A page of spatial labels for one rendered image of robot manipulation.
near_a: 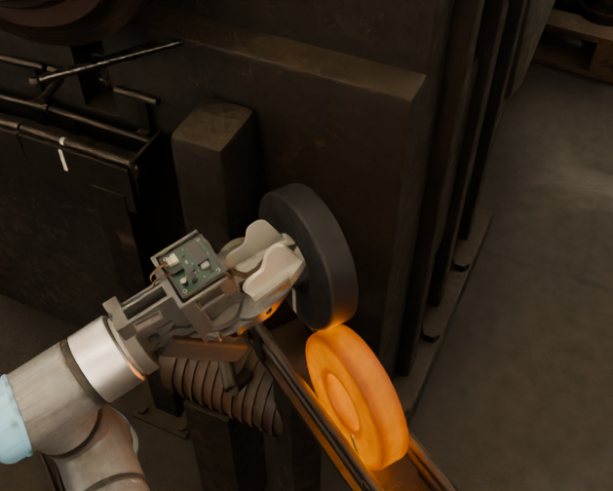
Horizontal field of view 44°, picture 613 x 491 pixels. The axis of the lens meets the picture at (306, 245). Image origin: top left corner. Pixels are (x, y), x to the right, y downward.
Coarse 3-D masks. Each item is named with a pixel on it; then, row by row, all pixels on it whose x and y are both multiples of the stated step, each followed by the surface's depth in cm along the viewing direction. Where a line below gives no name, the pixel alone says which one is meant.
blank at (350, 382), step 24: (312, 336) 79; (336, 336) 76; (312, 360) 82; (336, 360) 75; (360, 360) 73; (336, 384) 82; (360, 384) 72; (384, 384) 73; (336, 408) 82; (360, 408) 74; (384, 408) 72; (360, 432) 77; (384, 432) 72; (360, 456) 80; (384, 456) 74
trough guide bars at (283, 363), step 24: (264, 336) 89; (264, 360) 93; (288, 360) 86; (288, 384) 87; (312, 408) 82; (336, 432) 79; (408, 432) 79; (408, 456) 79; (432, 456) 77; (360, 480) 77; (432, 480) 77
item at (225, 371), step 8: (224, 368) 100; (232, 368) 100; (248, 368) 103; (224, 376) 100; (232, 376) 99; (240, 376) 101; (248, 376) 102; (224, 384) 99; (232, 384) 99; (240, 384) 99; (232, 392) 99
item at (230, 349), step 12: (180, 336) 74; (228, 336) 80; (240, 336) 82; (168, 348) 73; (180, 348) 74; (192, 348) 75; (204, 348) 76; (216, 348) 77; (228, 348) 79; (240, 348) 80; (228, 360) 80
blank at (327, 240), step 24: (288, 192) 75; (312, 192) 74; (264, 216) 80; (288, 216) 74; (312, 216) 72; (312, 240) 71; (336, 240) 72; (312, 264) 73; (336, 264) 72; (312, 288) 76; (336, 288) 72; (312, 312) 78; (336, 312) 74
